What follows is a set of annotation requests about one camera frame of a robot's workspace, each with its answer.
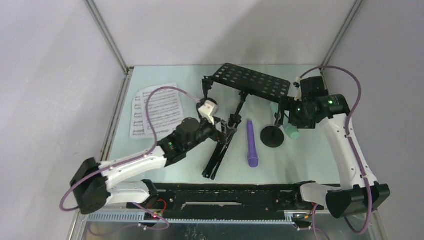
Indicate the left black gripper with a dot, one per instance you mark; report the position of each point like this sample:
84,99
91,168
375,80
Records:
216,135

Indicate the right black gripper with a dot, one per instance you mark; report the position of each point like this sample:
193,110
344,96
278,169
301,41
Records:
307,124

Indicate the green toy microphone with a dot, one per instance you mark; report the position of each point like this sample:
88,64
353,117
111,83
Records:
290,130

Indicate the black round microphone stand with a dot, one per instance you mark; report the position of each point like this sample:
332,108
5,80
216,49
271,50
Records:
272,136
207,84

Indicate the white sheet music page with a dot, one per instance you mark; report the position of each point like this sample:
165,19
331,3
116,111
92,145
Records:
176,118
160,107

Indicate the black music stand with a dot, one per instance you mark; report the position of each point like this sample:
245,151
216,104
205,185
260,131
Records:
248,82

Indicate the purple toy microphone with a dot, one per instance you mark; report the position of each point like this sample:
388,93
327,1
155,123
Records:
252,156

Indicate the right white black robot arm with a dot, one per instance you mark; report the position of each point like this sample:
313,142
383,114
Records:
359,190

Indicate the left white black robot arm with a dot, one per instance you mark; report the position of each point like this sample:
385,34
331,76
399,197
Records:
97,184

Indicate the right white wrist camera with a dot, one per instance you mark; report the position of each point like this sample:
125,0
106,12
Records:
297,85

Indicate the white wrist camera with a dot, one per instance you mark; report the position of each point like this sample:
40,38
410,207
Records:
297,85
207,110

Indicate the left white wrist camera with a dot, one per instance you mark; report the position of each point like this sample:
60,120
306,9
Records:
207,110

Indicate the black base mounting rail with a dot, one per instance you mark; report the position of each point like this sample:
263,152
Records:
241,203

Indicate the aluminium frame rail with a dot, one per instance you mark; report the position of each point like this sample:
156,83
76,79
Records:
105,153

